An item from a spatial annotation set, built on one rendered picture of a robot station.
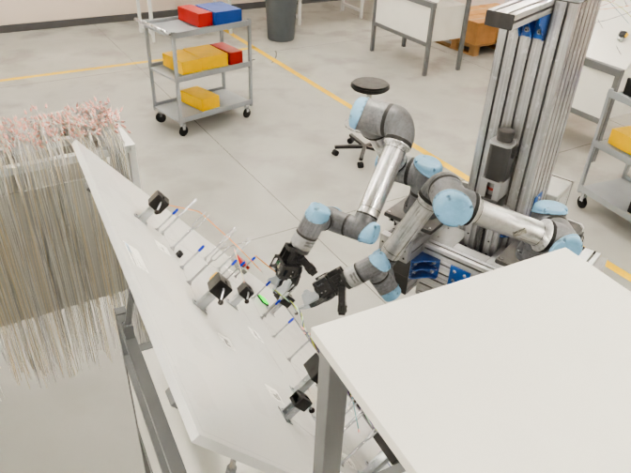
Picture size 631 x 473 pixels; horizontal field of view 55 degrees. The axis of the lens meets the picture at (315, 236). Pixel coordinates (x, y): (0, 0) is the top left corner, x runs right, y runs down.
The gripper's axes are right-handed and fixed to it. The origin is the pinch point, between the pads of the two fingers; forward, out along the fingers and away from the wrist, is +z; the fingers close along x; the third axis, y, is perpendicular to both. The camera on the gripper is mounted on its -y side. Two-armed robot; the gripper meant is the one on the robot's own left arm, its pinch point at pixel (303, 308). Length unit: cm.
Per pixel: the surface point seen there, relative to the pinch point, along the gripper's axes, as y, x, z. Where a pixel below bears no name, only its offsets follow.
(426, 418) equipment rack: 12, 134, -54
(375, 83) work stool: 70, -338, -42
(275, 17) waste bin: 230, -660, 50
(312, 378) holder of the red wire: -2, 66, -16
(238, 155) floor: 78, -330, 95
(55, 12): 402, -643, 318
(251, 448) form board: 8, 112, -18
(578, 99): -37, -407, -194
